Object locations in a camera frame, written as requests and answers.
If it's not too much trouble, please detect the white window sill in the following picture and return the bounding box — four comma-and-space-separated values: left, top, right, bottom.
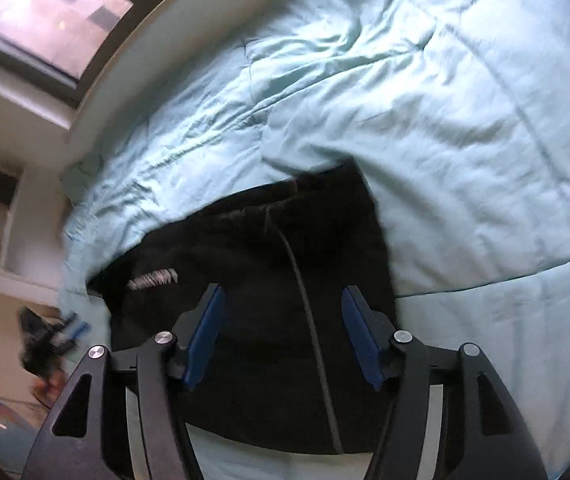
64, 0, 248, 147

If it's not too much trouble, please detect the white wall shelf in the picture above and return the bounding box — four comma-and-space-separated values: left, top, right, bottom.
0, 157, 68, 293

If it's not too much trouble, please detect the light blue comforter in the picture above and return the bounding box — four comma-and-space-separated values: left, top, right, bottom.
59, 0, 570, 480

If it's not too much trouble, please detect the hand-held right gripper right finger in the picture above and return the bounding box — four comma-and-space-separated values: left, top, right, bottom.
341, 285, 549, 480

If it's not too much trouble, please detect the black hooded jacket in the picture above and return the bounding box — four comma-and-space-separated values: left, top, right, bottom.
87, 157, 402, 457

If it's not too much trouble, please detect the dark framed window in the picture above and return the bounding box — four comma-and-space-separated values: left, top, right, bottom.
0, 0, 188, 109

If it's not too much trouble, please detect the dark wall frame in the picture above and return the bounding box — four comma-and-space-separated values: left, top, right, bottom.
0, 168, 20, 207

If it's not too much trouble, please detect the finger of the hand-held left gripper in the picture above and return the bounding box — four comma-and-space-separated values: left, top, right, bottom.
60, 312, 90, 348

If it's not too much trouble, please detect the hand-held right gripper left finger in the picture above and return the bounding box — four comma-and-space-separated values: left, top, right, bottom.
21, 283, 226, 480

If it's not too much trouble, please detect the light blue pillow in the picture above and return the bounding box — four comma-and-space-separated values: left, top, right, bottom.
61, 154, 104, 193

